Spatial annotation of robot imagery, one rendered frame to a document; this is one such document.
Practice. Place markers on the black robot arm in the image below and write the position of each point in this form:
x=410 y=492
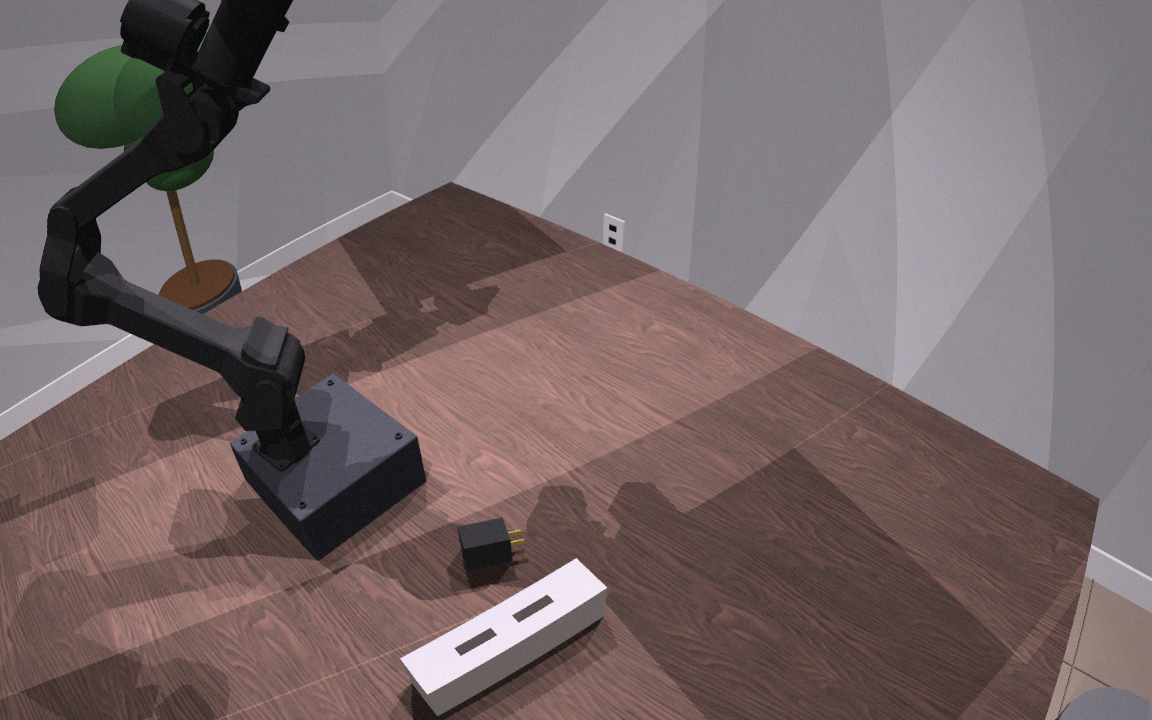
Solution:
x=79 y=285

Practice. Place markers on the black two-prong charger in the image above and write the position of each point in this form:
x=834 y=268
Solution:
x=487 y=543

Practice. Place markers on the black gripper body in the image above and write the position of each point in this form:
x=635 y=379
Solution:
x=256 y=18

